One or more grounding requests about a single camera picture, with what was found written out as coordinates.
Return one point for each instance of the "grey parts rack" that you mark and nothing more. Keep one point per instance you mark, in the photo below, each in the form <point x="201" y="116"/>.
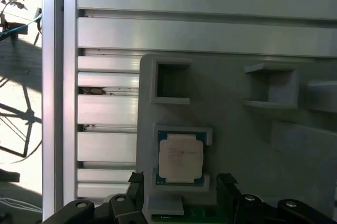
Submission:
<point x="231" y="142"/>

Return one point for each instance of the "green RAM stick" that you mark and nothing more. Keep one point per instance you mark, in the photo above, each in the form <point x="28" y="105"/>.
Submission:
<point x="200" y="215"/>

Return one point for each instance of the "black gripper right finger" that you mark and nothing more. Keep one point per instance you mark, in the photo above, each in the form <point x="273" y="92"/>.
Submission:
<point x="227" y="203"/>

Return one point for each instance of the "silver CPU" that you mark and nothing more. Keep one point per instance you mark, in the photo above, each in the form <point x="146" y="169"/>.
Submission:
<point x="180" y="158"/>

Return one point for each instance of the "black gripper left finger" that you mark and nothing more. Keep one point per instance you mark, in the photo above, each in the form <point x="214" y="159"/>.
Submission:
<point x="135" y="203"/>

